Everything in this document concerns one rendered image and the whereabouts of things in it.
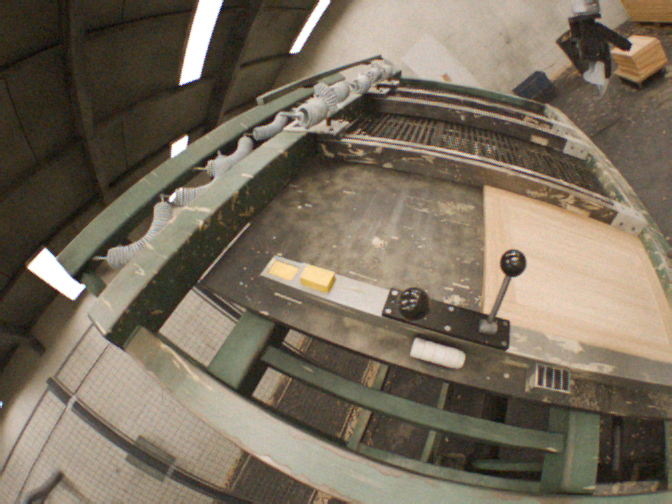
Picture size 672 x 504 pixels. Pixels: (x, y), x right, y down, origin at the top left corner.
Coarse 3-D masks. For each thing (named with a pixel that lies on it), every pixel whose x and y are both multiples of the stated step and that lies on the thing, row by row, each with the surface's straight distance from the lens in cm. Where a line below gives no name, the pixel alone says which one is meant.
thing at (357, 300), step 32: (288, 288) 44; (352, 288) 41; (384, 320) 39; (480, 352) 43; (512, 352) 42; (544, 352) 46; (576, 352) 50; (608, 352) 56; (608, 384) 59; (640, 384) 63
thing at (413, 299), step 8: (408, 288) 28; (416, 288) 28; (400, 296) 28; (408, 296) 27; (416, 296) 27; (424, 296) 27; (400, 304) 27; (408, 304) 27; (416, 304) 27; (424, 304) 27; (400, 312) 28; (408, 312) 27; (416, 312) 27; (424, 312) 27; (408, 320) 28; (416, 320) 28
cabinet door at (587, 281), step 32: (512, 224) 66; (544, 224) 73; (576, 224) 82; (544, 256) 63; (576, 256) 70; (608, 256) 80; (640, 256) 94; (512, 288) 52; (544, 288) 57; (576, 288) 63; (608, 288) 71; (640, 288) 82; (512, 320) 48; (544, 320) 52; (576, 320) 57; (608, 320) 64; (640, 320) 74; (640, 352) 67
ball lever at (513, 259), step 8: (504, 256) 36; (512, 256) 36; (520, 256) 36; (504, 264) 36; (512, 264) 35; (520, 264) 36; (504, 272) 37; (512, 272) 36; (520, 272) 36; (504, 280) 38; (504, 288) 38; (496, 304) 39; (496, 312) 39; (480, 320) 40; (488, 320) 40; (480, 328) 40; (488, 328) 40; (496, 328) 40
